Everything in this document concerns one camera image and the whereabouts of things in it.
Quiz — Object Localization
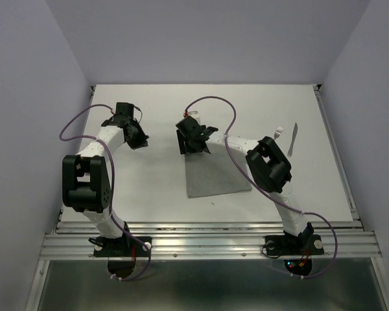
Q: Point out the grey cloth napkin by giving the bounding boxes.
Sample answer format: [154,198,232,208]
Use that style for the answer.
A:
[184,144,252,198]

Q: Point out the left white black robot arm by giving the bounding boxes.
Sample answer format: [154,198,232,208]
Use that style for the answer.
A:
[62,102,151,257]

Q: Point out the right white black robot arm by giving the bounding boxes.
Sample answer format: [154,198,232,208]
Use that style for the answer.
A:
[176,116,314,257]

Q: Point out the silver fork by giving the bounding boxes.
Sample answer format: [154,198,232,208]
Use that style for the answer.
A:
[274,126,283,140]

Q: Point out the silver knife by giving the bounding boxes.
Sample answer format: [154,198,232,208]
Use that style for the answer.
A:
[287,123,298,157]

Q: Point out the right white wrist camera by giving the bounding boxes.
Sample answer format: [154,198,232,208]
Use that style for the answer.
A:
[184,111,202,124]

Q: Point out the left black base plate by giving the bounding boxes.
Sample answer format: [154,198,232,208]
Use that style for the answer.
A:
[88,235,148,258]

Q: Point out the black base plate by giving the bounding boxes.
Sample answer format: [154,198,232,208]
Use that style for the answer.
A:
[88,235,148,258]
[264,235,324,257]

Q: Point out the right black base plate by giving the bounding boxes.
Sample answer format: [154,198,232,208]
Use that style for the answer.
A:
[264,235,324,257]

